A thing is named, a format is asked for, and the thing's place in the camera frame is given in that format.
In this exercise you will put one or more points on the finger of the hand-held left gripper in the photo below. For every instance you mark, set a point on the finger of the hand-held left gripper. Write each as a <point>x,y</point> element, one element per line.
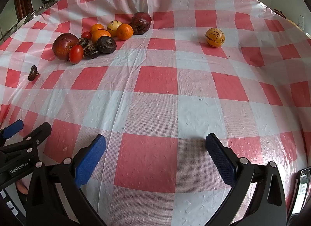
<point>36,136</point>
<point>13,128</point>

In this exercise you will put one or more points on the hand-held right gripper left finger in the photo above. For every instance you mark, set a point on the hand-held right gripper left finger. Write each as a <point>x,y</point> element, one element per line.
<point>90,160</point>

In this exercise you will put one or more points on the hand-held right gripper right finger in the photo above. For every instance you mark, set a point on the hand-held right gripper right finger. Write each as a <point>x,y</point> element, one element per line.
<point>221,161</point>

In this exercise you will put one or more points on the orange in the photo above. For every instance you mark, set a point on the orange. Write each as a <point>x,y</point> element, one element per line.
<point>97,27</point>
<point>100,35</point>
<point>125,31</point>

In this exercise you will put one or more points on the shrivelled dark mangosteen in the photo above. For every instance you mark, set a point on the shrivelled dark mangosteen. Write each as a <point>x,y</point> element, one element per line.
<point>32,73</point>

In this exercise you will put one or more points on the smartphone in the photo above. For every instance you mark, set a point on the smartphone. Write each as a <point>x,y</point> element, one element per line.
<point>302,189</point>

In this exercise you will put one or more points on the large red tomato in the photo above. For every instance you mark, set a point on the large red tomato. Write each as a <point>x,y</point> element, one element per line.
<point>76,54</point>

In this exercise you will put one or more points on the round dark red pomegranate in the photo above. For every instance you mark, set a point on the round dark red pomegranate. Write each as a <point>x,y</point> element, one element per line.
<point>64,46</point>

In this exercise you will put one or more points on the red white checked tablecloth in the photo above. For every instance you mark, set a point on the red white checked tablecloth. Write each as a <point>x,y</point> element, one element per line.
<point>155,89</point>

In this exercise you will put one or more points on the small dark mangosteen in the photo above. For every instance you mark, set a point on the small dark mangosteen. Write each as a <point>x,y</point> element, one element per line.
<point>83,42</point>

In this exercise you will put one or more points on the small red tomato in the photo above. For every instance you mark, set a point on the small red tomato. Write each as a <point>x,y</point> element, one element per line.
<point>86,35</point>

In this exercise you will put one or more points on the large dark mangosteen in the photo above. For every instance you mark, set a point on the large dark mangosteen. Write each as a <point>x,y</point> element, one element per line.
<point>106,44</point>

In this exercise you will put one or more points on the yellow striped pepino melon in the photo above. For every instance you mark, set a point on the yellow striped pepino melon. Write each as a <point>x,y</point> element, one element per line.
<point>113,27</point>
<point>215,37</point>

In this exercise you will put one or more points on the dented dark red pomegranate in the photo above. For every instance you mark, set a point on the dented dark red pomegranate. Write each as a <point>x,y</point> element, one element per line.
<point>141,22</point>

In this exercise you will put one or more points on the red pot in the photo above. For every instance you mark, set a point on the red pot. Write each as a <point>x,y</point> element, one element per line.
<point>280,13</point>

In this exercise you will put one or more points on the white paper note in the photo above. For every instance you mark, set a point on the white paper note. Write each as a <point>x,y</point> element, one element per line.
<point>300,22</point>

